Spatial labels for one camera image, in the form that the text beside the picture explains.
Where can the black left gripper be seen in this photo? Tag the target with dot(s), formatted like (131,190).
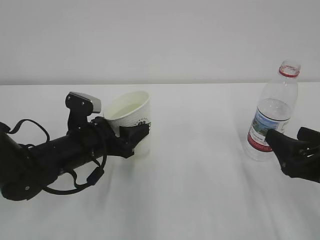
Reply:
(99,139)

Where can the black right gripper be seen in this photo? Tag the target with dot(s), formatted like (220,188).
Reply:
(298,158)

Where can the white paper cup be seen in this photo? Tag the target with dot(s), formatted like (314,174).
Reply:
(129,110)

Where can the clear plastic water bottle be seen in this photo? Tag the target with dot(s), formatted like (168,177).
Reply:
(274,110)

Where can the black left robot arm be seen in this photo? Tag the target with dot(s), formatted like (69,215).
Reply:
(27,169)

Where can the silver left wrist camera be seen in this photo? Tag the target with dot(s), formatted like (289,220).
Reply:
(83,103)

